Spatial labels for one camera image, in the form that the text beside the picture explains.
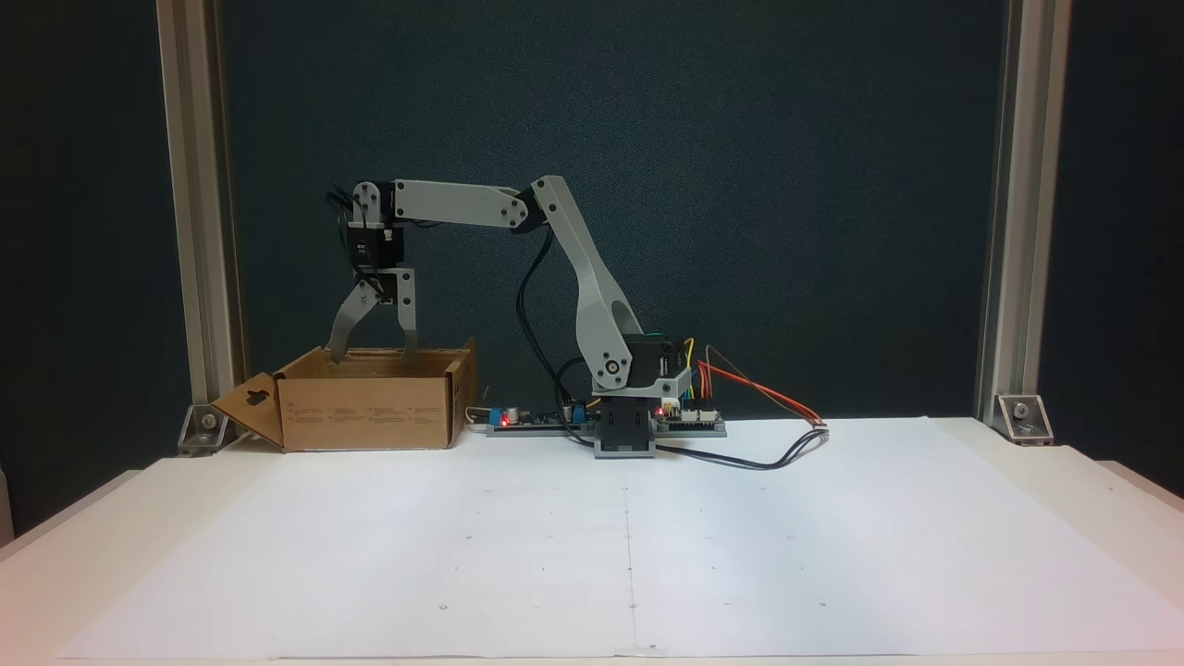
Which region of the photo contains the black orange servo cable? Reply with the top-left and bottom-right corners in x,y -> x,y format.
654,344 -> 830,473

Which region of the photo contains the metal corner bracket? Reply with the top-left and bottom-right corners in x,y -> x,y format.
176,401 -> 234,458
993,392 -> 1055,447

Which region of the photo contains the brown cardboard box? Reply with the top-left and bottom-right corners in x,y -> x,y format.
210,337 -> 480,454

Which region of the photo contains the coloured jumper wire bundle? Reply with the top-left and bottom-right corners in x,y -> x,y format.
680,337 -> 718,413

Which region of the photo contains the white paper sheet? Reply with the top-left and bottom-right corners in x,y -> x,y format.
54,414 -> 1184,661

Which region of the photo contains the circuit board with jumper wires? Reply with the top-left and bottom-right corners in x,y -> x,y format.
655,403 -> 728,438

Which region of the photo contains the aluminium frame post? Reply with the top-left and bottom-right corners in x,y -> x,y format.
154,0 -> 249,409
973,0 -> 1075,423

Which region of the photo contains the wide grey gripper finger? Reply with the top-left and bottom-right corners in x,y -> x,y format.
330,280 -> 386,364

